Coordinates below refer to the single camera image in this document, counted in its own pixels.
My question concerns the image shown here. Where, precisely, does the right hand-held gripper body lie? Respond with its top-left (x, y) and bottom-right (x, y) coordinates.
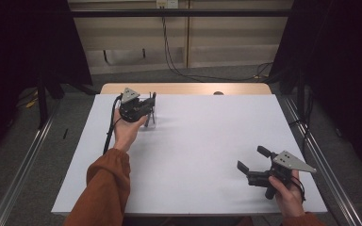
top-left (246, 150), bottom-right (318, 201)

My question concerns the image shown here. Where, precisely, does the thin brass upright strip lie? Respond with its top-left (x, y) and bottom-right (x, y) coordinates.
top-left (186, 0), bottom-right (191, 69)

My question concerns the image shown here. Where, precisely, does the person's left hand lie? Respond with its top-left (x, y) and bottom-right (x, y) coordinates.
top-left (112, 107), bottom-right (149, 153)

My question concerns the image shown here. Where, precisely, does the black horizontal frame bar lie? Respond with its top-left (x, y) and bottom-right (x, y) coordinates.
top-left (70, 8), bottom-right (291, 18)

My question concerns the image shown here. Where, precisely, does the black left stand post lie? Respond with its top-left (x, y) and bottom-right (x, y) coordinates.
top-left (37, 73), bottom-right (50, 130)

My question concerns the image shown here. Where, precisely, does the person's right hand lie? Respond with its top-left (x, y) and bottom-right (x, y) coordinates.
top-left (268, 170), bottom-right (305, 218)

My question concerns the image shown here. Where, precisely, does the clear plastic organizer box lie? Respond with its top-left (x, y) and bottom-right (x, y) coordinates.
top-left (136, 97), bottom-right (157, 130)

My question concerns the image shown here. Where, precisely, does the left aluminium floor rail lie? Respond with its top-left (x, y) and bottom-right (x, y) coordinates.
top-left (0, 100), bottom-right (62, 226)

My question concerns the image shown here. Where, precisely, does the black hanging wall cable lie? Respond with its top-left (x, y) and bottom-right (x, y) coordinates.
top-left (160, 6), bottom-right (274, 83)

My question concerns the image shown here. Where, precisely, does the black stand post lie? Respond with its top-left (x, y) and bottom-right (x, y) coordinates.
top-left (296, 69), bottom-right (305, 121)
top-left (37, 73), bottom-right (50, 130)

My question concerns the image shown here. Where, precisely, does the light wooden table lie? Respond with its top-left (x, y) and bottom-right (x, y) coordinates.
top-left (99, 82), bottom-right (272, 96)

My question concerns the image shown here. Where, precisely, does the dark curtain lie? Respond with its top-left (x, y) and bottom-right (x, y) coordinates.
top-left (0, 0), bottom-right (92, 164)
top-left (268, 0), bottom-right (362, 180)

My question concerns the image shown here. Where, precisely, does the dark right curtain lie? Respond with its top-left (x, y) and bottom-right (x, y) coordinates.
top-left (268, 0), bottom-right (362, 180)

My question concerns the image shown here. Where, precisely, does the black right gripper strap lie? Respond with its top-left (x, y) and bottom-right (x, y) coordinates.
top-left (290, 175), bottom-right (306, 202)

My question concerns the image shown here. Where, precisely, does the dark left curtain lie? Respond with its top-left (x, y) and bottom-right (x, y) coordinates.
top-left (0, 0), bottom-right (92, 164)

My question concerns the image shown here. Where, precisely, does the white wall socket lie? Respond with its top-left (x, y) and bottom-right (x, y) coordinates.
top-left (156, 0), bottom-right (179, 9)

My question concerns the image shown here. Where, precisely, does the right aluminium floor rail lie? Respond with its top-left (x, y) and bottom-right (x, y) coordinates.
top-left (282, 93), bottom-right (362, 226)

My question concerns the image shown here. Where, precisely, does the black right stand post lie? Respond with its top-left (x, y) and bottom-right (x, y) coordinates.
top-left (296, 69), bottom-right (305, 121)

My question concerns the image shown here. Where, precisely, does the aluminium floor rail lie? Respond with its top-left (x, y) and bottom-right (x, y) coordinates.
top-left (0, 100), bottom-right (62, 226)
top-left (282, 93), bottom-right (362, 226)

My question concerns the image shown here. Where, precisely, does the yellow floor cable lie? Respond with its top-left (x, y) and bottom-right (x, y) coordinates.
top-left (25, 97), bottom-right (41, 109)

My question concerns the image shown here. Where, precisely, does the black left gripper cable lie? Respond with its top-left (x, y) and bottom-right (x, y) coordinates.
top-left (103, 93), bottom-right (123, 155)

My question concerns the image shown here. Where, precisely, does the white table sheet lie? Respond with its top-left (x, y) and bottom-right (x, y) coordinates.
top-left (50, 93), bottom-right (328, 217)

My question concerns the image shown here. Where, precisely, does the thick black makeup brush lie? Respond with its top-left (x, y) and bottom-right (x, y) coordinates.
top-left (144, 91), bottom-right (154, 128)

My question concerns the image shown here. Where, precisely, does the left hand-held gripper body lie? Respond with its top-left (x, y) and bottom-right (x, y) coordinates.
top-left (118, 87), bottom-right (152, 123)

